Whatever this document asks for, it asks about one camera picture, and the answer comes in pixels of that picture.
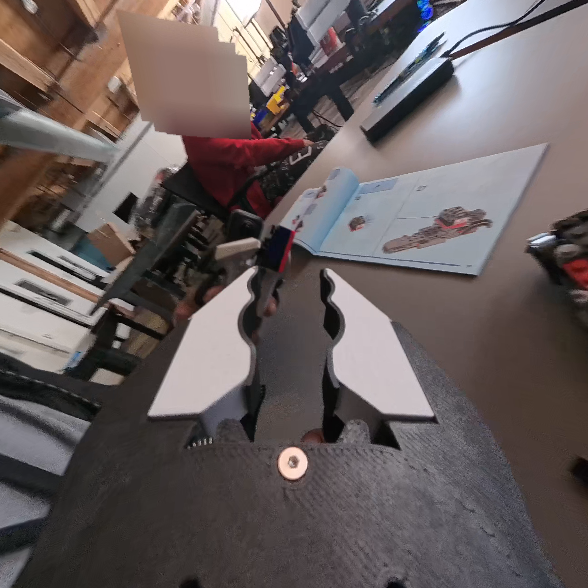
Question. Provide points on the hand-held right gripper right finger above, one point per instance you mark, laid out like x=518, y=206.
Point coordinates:
x=379, y=367

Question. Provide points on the blue snack wrapper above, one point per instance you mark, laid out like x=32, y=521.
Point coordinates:
x=413, y=64

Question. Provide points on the red black toy brick assembly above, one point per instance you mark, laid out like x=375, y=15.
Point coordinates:
x=279, y=250

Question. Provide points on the black monitor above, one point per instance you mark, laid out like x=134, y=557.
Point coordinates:
x=125, y=206

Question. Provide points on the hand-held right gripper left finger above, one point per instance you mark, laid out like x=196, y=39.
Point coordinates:
x=206, y=363

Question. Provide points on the toy brick instruction booklet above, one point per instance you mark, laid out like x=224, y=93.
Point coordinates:
x=436, y=216

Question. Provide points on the grey toy brick car model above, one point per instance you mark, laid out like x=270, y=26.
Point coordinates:
x=562, y=257

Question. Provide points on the silver ventilation duct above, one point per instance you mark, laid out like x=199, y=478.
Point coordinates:
x=46, y=133

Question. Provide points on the yellow bin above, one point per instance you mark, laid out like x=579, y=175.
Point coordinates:
x=276, y=102

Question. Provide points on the grey desk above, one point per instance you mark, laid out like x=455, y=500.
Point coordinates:
x=459, y=344

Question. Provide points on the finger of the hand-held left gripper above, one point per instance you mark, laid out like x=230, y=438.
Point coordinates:
x=236, y=250
x=265, y=294

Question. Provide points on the black case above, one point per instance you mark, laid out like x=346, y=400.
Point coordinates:
x=409, y=101

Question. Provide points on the person's left hand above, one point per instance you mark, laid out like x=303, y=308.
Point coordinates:
x=195, y=305

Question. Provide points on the cardboard box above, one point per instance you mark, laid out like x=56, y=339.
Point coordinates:
x=110, y=243

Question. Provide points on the small black toy brick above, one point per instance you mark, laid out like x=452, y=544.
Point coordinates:
x=580, y=472

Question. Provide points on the grey metal table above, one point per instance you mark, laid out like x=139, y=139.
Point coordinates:
x=156, y=248

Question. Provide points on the person's black jacket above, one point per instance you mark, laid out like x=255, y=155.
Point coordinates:
x=41, y=390

